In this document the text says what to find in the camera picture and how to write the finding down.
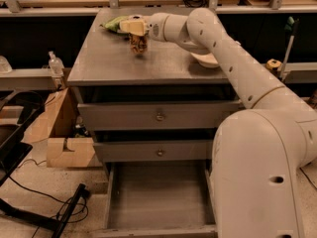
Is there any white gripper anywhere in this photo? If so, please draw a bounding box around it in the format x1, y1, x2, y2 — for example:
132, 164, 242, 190
119, 13, 169, 42

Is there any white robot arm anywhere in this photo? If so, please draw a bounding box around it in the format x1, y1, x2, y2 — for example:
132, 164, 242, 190
119, 8, 317, 238

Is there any grey top drawer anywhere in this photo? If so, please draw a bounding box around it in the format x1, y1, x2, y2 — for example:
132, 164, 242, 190
78, 101, 240, 131

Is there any grey drawer cabinet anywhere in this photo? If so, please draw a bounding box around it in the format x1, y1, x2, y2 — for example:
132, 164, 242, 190
67, 7, 251, 238

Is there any grey open bottom drawer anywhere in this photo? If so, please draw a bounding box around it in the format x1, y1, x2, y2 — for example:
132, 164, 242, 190
93, 161, 218, 238

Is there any green chip bag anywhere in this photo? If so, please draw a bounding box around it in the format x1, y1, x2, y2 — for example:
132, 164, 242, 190
100, 16, 129, 34

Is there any white bowl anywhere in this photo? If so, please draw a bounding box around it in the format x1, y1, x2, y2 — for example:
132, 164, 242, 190
191, 53, 219, 68

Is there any clear sanitizer bottle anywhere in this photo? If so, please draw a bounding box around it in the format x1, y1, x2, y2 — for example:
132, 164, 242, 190
49, 51, 64, 76

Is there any cardboard box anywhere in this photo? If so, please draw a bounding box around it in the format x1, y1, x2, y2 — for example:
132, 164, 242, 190
24, 88, 101, 168

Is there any reacher grabber tool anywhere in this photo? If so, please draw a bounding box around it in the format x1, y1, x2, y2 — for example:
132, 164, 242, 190
279, 17, 299, 81

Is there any black stand frame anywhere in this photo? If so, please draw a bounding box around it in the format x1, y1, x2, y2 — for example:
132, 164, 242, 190
0, 90, 91, 238

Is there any black floor cable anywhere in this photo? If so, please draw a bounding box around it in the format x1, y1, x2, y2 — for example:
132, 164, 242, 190
8, 158, 90, 238

